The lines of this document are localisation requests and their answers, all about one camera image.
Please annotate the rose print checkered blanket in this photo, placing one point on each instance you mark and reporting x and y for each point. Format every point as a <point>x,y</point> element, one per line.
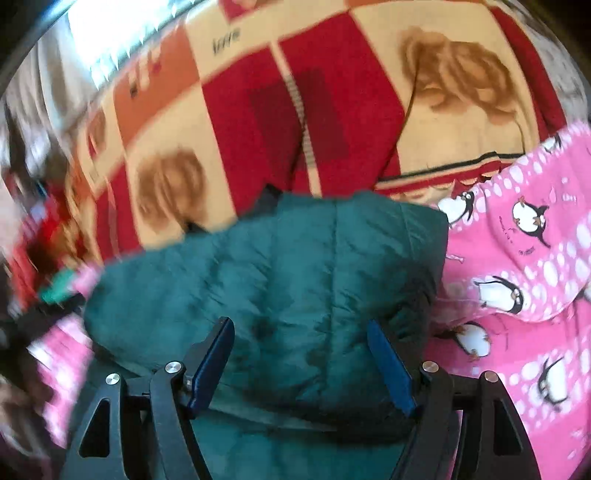
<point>337,115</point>

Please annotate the red clothes pile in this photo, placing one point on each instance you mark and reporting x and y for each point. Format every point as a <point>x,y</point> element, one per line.
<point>46,230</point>

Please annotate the bright green garment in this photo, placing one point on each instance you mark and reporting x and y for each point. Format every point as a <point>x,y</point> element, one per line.
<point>59,287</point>

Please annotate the grey beige cloth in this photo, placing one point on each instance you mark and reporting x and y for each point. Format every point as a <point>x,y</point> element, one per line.
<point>549,60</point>

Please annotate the bright window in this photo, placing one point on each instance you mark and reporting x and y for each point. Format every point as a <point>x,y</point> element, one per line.
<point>120,32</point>

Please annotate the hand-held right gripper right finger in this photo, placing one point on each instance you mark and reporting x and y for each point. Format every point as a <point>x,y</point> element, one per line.
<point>392,371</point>

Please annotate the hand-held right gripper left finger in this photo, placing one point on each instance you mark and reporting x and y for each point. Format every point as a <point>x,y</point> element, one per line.
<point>210,371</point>

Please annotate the green quilted puffer jacket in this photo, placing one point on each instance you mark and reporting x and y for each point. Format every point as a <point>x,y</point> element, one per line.
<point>295,277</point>

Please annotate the pink penguin print blanket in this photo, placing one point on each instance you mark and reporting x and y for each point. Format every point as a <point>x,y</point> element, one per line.
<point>531,286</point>

